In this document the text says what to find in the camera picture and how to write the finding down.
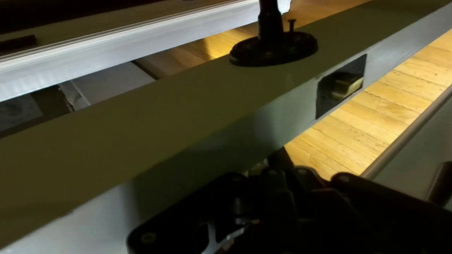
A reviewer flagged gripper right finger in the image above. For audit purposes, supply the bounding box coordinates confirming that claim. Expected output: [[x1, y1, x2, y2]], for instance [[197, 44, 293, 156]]
[[292, 166, 452, 254]]

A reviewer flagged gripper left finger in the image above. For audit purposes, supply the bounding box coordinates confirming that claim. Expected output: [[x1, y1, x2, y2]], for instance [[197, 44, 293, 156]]
[[126, 147, 295, 254]]

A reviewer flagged grey door with rounded edge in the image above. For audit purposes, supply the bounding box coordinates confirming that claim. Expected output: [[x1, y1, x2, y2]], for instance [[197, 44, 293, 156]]
[[360, 85, 452, 212]]

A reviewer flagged brass door latch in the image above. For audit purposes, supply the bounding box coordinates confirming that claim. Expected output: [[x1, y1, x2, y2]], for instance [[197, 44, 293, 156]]
[[330, 72, 364, 101]]

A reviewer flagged dark door handle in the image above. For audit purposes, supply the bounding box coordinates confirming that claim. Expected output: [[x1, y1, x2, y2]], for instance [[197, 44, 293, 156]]
[[425, 161, 452, 208]]

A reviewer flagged white door frame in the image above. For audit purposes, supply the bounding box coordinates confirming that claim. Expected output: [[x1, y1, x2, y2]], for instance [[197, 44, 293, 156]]
[[0, 0, 293, 103]]

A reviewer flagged black door handle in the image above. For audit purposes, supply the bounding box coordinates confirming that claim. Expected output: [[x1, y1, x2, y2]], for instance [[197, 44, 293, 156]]
[[230, 0, 319, 67]]

